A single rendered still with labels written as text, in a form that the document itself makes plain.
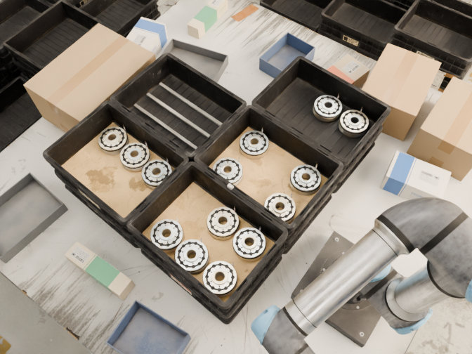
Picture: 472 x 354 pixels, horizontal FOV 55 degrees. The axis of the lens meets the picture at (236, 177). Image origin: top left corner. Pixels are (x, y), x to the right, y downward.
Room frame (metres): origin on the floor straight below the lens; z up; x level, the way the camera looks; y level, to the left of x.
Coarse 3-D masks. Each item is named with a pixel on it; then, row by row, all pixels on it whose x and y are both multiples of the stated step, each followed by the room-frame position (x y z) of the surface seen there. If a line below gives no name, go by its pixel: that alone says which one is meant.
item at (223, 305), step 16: (176, 176) 0.74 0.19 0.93; (208, 176) 0.73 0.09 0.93; (160, 192) 0.68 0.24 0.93; (144, 208) 0.63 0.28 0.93; (256, 208) 0.62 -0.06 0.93; (128, 224) 0.57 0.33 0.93; (144, 240) 0.52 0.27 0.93; (160, 256) 0.48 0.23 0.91; (256, 272) 0.42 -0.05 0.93; (240, 288) 0.37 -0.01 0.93; (224, 304) 0.33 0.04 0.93
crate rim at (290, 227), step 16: (240, 112) 0.99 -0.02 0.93; (256, 112) 0.99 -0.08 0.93; (224, 128) 0.92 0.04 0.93; (288, 128) 0.92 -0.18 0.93; (208, 144) 0.86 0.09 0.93; (336, 160) 0.78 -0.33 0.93; (336, 176) 0.73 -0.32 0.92; (240, 192) 0.67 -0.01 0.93; (320, 192) 0.67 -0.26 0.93; (304, 208) 0.61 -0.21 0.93; (288, 224) 0.56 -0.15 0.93
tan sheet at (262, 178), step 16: (272, 144) 0.92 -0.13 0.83; (240, 160) 0.85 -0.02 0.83; (256, 160) 0.85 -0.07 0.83; (272, 160) 0.85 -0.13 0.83; (288, 160) 0.85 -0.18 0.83; (256, 176) 0.79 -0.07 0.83; (272, 176) 0.79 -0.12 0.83; (288, 176) 0.78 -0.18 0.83; (256, 192) 0.72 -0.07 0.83; (272, 192) 0.72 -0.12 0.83; (288, 192) 0.72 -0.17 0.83
